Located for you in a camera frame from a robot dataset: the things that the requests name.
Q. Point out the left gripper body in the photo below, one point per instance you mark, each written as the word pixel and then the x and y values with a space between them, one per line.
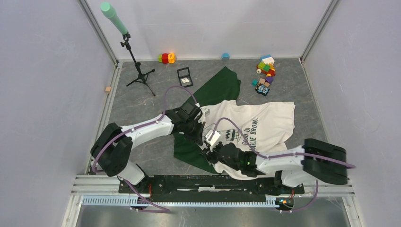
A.
pixel 193 129

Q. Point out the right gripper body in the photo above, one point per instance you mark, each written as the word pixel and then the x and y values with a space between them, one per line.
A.
pixel 212 154

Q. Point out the white and green t-shirt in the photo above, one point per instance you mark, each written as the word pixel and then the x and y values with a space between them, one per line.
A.
pixel 264 127

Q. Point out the black clear brooch case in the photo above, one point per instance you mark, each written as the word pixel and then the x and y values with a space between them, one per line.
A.
pixel 184 77

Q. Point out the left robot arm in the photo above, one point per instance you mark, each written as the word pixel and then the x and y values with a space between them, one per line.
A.
pixel 113 147

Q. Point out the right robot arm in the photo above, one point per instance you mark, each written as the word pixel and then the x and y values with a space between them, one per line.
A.
pixel 314 160

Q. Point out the black tripod stand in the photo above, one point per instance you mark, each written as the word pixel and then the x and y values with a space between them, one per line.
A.
pixel 142 77

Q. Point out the teal cube block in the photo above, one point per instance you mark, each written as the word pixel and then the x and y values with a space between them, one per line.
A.
pixel 254 82

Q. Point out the black blue patterned block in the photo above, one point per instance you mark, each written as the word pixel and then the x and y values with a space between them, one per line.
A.
pixel 261 89

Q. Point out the red cylinder toy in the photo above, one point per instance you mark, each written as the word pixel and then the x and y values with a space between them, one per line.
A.
pixel 164 58

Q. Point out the blue cylinder toy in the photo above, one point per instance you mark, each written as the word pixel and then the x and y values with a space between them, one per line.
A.
pixel 225 56

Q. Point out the purple cube block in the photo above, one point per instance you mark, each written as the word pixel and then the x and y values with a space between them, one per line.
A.
pixel 269 79

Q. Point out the colourful brick toy train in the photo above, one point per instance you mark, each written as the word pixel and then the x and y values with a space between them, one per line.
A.
pixel 267 69

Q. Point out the small wooden cube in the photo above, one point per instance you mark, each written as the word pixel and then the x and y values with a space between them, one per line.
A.
pixel 108 90

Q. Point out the white blue brick block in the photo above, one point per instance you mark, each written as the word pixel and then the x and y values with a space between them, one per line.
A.
pixel 267 59

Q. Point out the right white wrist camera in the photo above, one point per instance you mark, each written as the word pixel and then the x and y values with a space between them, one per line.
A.
pixel 212 138

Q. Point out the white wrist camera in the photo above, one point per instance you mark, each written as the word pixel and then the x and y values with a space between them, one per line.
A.
pixel 205 110
pixel 212 138

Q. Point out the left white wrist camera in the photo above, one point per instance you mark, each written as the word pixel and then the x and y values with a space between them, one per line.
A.
pixel 205 110

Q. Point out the orange ring toy block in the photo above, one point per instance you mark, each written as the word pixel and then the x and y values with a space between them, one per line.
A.
pixel 171 58

